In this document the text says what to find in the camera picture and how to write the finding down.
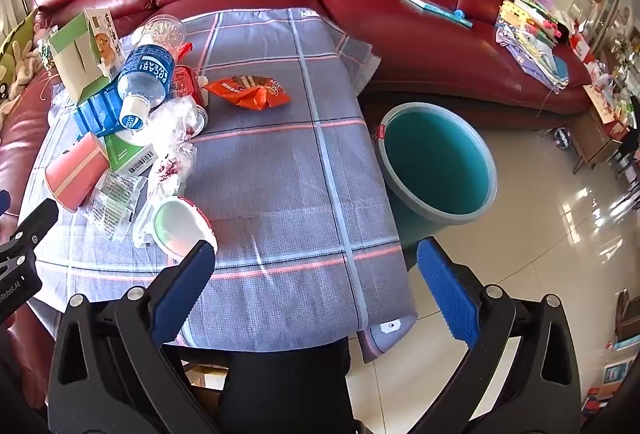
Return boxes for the pile of folded clothes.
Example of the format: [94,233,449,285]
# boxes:
[495,24,571,91]

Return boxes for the pink paper cup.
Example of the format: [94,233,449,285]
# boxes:
[44,131,110,213]

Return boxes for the clear printed plastic wrapper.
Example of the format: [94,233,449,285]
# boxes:
[82,171,148,242]

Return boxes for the wooden side table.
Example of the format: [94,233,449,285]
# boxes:
[570,84,633,175]

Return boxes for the green cushion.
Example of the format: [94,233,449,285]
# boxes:
[0,8,37,80]

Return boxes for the person's black trousers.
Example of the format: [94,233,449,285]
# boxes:
[220,336,352,434]

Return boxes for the red yellow snack wrapper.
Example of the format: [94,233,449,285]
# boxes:
[167,42,210,108]

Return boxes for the white bowl with red rim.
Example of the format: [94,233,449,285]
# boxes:
[150,195,218,265]

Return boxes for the teal book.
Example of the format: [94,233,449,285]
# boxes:
[399,0,458,18]

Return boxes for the blue cardboard box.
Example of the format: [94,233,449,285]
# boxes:
[71,82,126,137]

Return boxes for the colourful printed box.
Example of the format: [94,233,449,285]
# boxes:
[590,354,633,415]

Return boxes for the red white paper bag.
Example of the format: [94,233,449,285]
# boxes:
[570,32,599,65]

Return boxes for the blue-green plastic bucket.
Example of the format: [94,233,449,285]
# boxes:
[376,102,498,255]

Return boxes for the beige plush toy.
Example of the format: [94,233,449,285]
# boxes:
[0,39,51,115]

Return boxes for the clear bottle with blue label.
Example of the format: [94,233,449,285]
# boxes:
[117,13,187,133]

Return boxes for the green white paper carton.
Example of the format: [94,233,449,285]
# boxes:
[50,8,126,104]

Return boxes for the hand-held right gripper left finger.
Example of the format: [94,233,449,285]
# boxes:
[46,239,218,434]

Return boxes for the orange snack packet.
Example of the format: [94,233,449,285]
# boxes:
[200,74,292,112]

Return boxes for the black chair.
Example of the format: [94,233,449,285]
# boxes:
[607,94,640,215]

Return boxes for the grey plaid tablecloth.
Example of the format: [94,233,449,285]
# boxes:
[20,7,421,362]

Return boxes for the green white medicine box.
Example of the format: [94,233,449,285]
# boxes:
[104,131,156,177]

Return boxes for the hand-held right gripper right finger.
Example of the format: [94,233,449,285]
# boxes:
[416,237,583,434]

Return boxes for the white plastic bag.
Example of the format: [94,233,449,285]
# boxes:
[132,95,208,247]

